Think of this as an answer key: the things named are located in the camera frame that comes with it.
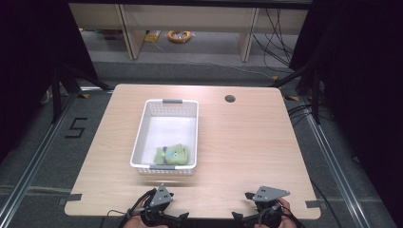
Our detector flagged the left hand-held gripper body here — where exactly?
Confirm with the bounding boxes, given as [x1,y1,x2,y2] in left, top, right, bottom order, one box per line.
[140,183,175,228]

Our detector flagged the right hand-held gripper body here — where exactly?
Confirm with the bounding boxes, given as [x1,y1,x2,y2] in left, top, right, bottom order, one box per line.
[252,185,291,228]

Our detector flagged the person's left hand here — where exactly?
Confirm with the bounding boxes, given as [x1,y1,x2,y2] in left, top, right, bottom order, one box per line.
[123,200,169,228]

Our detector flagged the white plastic basket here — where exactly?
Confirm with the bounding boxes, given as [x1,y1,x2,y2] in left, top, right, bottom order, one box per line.
[129,98,200,177]

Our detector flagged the black floor cables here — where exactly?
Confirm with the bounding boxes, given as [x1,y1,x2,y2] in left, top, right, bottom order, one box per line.
[285,102,334,128]

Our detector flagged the hanging black cables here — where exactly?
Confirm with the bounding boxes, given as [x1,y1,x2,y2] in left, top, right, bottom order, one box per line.
[252,8,297,68]

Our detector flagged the light wooden shelf unit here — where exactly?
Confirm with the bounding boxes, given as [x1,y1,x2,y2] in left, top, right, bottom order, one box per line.
[67,3,310,63]

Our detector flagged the aluminium floor rail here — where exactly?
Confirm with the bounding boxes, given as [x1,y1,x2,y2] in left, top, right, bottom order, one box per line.
[299,94,373,228]
[0,91,80,220]

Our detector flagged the black metal stand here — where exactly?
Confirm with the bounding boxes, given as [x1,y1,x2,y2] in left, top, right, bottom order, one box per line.
[49,63,112,125]
[269,62,321,125]

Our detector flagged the person's right hand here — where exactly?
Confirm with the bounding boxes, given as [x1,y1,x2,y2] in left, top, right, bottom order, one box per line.
[253,197,297,228]

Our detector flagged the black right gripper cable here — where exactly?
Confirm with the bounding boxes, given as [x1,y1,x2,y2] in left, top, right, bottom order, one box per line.
[283,208,308,228]

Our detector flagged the green mitten with face print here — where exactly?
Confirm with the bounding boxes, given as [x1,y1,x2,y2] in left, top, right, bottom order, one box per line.
[160,143,190,166]

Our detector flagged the plain green mitten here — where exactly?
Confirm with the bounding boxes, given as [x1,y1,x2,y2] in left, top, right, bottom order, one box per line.
[153,147,166,165]

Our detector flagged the black curtain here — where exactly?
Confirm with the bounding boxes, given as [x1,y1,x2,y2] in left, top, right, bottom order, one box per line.
[0,0,98,162]
[288,0,403,228]

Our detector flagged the yellow packet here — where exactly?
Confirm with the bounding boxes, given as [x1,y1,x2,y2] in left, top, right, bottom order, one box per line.
[144,30,163,44]

